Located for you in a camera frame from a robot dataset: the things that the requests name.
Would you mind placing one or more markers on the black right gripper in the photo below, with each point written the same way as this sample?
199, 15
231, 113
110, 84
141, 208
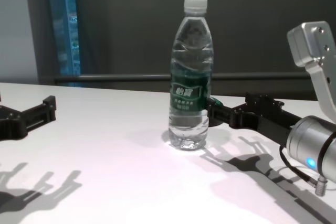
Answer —
270, 124

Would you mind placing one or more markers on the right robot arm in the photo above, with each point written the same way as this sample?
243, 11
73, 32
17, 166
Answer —
307, 140

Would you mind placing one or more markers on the green YES button black base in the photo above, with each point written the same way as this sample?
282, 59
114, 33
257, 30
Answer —
216, 101

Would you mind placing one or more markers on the clear water bottle green label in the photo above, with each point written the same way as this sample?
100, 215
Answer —
190, 98

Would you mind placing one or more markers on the grey handrail bar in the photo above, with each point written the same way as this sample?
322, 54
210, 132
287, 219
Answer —
118, 78

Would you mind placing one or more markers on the blue glass window strip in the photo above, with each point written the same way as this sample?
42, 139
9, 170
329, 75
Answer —
65, 24

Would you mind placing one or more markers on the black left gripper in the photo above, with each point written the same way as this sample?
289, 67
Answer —
10, 124

